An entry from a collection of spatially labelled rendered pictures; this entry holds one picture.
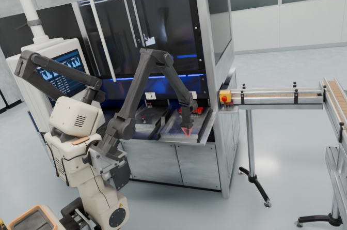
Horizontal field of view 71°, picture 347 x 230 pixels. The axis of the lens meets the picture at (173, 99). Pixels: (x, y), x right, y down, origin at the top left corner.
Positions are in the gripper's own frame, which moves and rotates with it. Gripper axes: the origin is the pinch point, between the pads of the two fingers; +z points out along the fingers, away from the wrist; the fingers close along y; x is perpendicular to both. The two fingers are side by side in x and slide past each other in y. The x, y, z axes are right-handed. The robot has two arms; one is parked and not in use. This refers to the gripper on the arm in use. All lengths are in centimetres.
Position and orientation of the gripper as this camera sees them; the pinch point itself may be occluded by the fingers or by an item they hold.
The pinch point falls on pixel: (188, 135)
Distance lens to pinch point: 155.7
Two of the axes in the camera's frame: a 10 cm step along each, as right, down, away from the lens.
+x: -9.3, 0.1, 3.7
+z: 1.1, 9.6, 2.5
